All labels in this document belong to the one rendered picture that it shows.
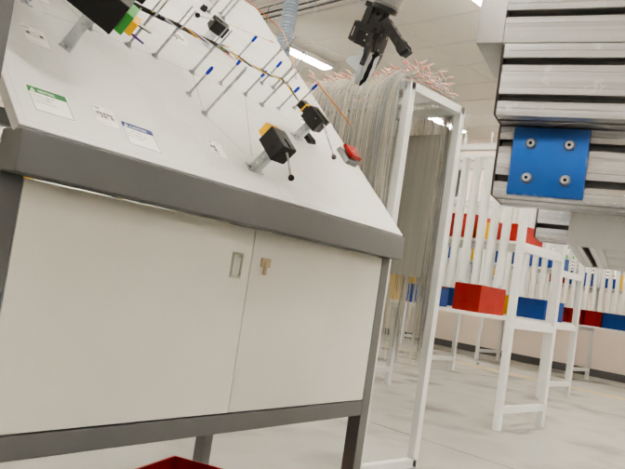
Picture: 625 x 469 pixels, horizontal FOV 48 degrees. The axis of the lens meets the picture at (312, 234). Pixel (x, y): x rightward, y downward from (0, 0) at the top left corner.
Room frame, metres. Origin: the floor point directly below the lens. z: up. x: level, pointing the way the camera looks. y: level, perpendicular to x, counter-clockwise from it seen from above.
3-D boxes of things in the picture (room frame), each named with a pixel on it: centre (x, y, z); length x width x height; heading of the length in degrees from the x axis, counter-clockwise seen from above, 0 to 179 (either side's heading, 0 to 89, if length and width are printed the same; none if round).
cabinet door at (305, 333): (1.72, -0.04, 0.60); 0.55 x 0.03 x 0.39; 144
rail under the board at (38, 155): (1.49, 0.11, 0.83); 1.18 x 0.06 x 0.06; 144
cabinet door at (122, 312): (1.28, 0.29, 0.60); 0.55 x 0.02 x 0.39; 144
